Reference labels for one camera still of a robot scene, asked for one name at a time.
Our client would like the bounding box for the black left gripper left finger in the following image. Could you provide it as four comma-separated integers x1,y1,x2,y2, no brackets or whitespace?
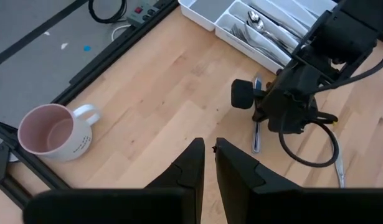
22,138,206,224

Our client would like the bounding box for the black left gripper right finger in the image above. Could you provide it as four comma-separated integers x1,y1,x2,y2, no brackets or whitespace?
215,138,383,224

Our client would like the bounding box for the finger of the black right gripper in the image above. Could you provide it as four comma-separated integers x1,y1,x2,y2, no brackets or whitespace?
252,104,272,123
230,78,266,110

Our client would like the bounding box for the silver table knife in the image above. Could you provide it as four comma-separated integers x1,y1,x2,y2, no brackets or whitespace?
251,73,263,155
277,25,308,43

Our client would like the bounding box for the silver spoon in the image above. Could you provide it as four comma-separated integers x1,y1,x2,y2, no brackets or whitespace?
332,130,347,189
245,19,296,55
247,10,300,50

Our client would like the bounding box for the white cutlery organizer tray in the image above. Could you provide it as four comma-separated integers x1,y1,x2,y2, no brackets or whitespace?
177,0,338,75

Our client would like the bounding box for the white mug with text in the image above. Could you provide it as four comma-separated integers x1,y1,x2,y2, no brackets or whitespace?
17,103,102,162

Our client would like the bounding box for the grey power strip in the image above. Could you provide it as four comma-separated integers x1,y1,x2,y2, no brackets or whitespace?
126,0,167,27

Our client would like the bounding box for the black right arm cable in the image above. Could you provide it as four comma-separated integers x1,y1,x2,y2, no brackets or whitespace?
278,43,383,169

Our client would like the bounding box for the black aluminium frame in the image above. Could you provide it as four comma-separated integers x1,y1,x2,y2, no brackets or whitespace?
0,119,70,209

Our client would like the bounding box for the white cable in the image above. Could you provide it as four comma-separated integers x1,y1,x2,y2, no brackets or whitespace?
111,24,131,42

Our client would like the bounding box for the black cable coil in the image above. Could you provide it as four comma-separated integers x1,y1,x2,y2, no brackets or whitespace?
88,0,128,24

